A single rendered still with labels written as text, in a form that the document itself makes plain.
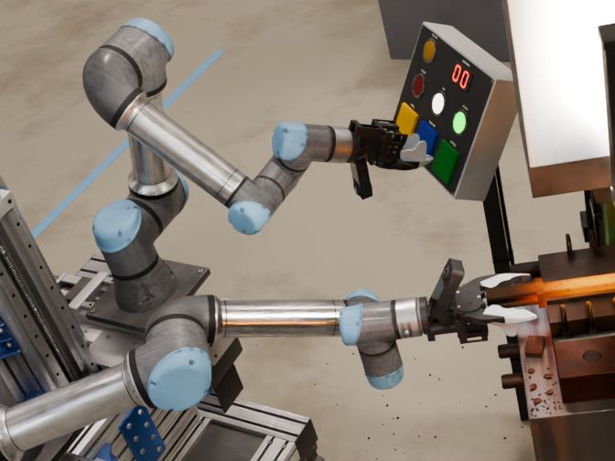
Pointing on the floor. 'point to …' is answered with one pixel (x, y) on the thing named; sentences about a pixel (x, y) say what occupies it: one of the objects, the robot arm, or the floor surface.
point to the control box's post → (501, 270)
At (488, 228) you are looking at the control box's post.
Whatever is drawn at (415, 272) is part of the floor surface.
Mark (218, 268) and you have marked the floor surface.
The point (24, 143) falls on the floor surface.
